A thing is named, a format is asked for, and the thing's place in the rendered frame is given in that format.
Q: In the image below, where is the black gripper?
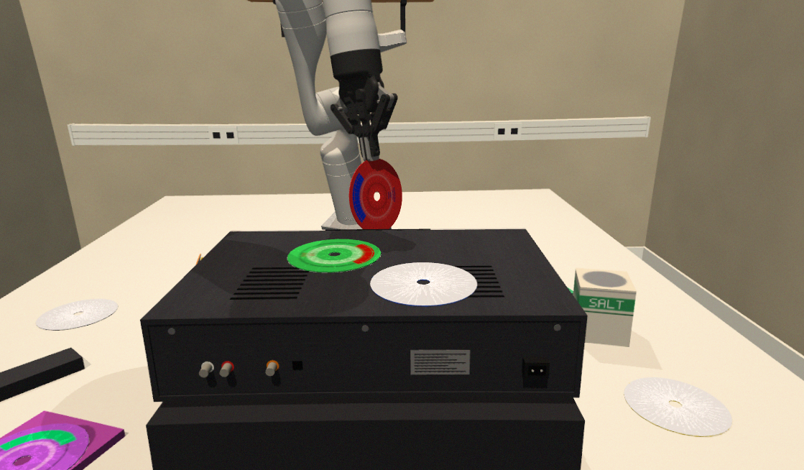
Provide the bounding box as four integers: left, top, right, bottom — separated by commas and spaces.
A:
331, 49, 398, 161

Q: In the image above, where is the silver cd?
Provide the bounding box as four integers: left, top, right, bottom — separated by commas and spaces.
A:
370, 262, 477, 307
36, 299, 118, 331
624, 377, 732, 437

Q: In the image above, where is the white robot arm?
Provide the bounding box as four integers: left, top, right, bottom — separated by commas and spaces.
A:
275, 0, 407, 225

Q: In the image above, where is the beige salt container with green label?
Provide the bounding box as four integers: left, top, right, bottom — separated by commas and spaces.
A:
573, 268, 637, 347

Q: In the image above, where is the green cd with red label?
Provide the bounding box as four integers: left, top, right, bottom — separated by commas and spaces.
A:
287, 239, 381, 272

